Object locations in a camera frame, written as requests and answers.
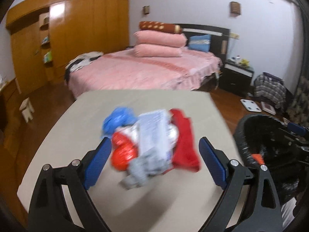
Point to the lower pink folded quilt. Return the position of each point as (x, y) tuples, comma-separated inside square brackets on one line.
[(153, 50)]

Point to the pink covered bed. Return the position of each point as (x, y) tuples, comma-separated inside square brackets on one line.
[(124, 71)]

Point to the blue cushion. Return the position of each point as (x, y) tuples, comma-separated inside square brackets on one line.
[(200, 43)]

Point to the grey pink sock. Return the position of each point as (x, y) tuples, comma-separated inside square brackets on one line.
[(143, 168)]

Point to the white plastic bag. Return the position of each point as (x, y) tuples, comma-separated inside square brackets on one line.
[(132, 132)]

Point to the red plastic bag ball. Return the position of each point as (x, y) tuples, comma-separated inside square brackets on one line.
[(123, 151)]

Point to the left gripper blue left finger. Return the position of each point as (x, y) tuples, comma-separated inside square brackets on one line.
[(48, 210)]

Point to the orange mesh net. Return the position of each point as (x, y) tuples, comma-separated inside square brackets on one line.
[(257, 160)]

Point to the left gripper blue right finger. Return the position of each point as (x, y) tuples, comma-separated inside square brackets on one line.
[(261, 210)]

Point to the dark headboard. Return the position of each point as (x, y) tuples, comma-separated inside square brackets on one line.
[(219, 37)]

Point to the blue plastic bag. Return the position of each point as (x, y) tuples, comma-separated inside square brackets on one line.
[(120, 116)]

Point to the dark nightstand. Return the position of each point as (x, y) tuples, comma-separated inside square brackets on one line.
[(235, 78)]

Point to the black-lined trash bin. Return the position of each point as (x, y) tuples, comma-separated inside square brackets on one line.
[(258, 134)]

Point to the plaid clothes pile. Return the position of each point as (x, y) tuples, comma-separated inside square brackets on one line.
[(270, 87)]

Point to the white bathroom scale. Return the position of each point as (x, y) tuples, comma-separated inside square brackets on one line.
[(250, 106)]

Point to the white medicine box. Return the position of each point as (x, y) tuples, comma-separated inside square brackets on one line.
[(153, 128)]

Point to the left wall lamp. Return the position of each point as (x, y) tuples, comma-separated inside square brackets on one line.
[(146, 10)]

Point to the yellow plush toy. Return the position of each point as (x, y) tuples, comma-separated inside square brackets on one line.
[(244, 63)]

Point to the brown dotted bolster pillow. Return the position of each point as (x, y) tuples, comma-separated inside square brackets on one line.
[(160, 27)]

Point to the wall lamp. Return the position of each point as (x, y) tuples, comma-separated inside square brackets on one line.
[(146, 10), (235, 8)]

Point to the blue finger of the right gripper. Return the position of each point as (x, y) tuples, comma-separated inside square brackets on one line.
[(297, 129)]

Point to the small white stool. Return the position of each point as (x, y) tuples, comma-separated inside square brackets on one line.
[(27, 110)]

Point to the red cloth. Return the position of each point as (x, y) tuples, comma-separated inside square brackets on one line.
[(184, 153)]

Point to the right wall lamp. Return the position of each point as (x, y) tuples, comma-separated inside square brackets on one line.
[(235, 8)]

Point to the wooden wardrobe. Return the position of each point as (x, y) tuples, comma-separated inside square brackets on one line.
[(46, 34)]

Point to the clothes pile on bed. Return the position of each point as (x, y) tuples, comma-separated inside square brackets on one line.
[(80, 62)]

